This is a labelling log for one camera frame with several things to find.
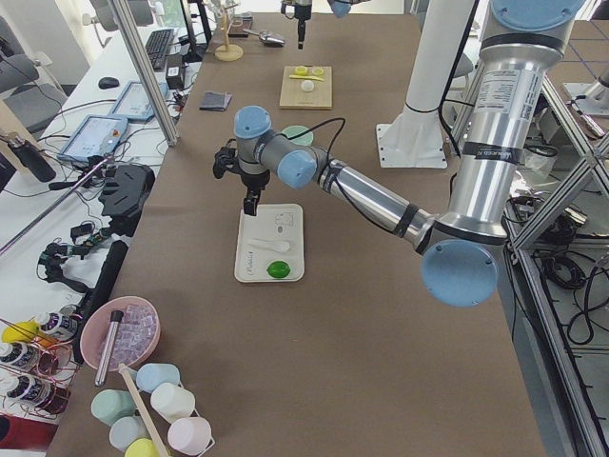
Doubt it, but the near teach pendant tablet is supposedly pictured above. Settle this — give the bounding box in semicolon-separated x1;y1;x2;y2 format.
57;114;128;163

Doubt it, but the green plastic cup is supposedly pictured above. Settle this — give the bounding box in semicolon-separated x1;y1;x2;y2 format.
90;389;136;427

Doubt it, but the black keyboard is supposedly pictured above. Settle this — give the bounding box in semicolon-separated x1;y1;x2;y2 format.
145;29;174;71

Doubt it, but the white rectangular tray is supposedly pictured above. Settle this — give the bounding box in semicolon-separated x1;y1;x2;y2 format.
234;204;305;283

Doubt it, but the black water bottle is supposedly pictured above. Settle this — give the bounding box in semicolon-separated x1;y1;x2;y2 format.
3;133;56;183

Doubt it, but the yellow plastic knife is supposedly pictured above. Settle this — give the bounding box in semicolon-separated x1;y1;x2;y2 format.
288;73;325;82

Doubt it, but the grey folded cloth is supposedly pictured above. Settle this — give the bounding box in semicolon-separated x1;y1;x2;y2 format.
199;91;232;111

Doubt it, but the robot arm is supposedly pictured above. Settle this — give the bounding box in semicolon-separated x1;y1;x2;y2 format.
213;1;580;307
280;0;361;50

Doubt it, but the wooden stick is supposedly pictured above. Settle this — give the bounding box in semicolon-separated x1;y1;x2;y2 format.
118;363;170;457

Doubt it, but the pink bowl with ice cubes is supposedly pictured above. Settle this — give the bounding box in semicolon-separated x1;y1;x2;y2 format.
80;296;161;371

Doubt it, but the pale blue plastic cup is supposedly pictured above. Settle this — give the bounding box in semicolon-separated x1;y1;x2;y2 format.
108;416;149;452

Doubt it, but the green lime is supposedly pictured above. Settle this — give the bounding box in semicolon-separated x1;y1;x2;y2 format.
266;260;291;279

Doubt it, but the white steamed bun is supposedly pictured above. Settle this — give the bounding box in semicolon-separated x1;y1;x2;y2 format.
301;80;315;92

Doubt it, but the metal tube tool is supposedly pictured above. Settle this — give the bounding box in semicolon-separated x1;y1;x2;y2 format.
94;310;124;387

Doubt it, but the pink plastic cup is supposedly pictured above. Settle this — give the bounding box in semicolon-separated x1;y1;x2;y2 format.
167;417;212;456

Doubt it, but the yellow plastic cup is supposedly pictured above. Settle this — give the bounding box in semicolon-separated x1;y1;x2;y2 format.
124;438;159;457

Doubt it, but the white ceramic spoon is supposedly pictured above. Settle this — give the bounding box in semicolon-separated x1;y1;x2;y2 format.
248;238;290;252

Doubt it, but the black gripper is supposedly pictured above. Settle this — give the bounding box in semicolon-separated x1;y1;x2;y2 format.
212;146;270;216
281;0;312;50

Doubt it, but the teach pendant tablet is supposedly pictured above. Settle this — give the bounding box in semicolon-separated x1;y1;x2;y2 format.
57;114;128;163
109;81;154;123

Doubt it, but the metal scoop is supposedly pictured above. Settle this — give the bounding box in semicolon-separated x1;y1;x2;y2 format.
244;29;285;48

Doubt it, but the black bar device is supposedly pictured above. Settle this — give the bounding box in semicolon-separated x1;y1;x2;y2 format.
77;240;128;322

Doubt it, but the wooden mug tree stand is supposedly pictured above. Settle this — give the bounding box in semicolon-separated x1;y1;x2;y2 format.
209;1;244;62

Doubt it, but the aluminium frame post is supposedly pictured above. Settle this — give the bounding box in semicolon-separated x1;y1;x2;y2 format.
108;0;178;147

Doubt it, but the black computer mouse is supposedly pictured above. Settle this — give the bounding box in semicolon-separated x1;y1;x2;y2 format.
98;76;120;89

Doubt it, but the far teach pendant tablet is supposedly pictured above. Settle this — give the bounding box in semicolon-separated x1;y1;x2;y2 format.
109;81;154;123

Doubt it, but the wooden cutting board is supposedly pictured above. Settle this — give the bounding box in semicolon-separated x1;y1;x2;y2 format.
279;66;333;109

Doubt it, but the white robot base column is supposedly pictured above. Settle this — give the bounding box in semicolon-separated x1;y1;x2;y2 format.
377;0;478;169

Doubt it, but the white plastic cup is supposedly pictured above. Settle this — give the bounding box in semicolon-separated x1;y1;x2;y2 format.
150;383;195;424

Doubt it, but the mint green bowl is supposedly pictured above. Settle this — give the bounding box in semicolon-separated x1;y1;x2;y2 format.
282;125;314;146

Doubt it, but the black plastic device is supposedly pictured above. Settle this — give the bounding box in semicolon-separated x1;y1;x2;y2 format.
98;164;155;237

